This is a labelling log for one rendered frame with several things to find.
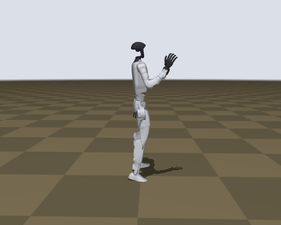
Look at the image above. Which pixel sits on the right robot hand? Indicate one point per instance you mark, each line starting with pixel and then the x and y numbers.
pixel 169 62

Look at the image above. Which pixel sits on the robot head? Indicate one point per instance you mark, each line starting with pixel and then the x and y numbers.
pixel 138 46

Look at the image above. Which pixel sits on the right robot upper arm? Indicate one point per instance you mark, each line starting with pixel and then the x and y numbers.
pixel 141 67

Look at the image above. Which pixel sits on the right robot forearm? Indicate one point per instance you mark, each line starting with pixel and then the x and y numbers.
pixel 159 78

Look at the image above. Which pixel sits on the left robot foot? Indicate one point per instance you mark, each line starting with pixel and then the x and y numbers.
pixel 142 165

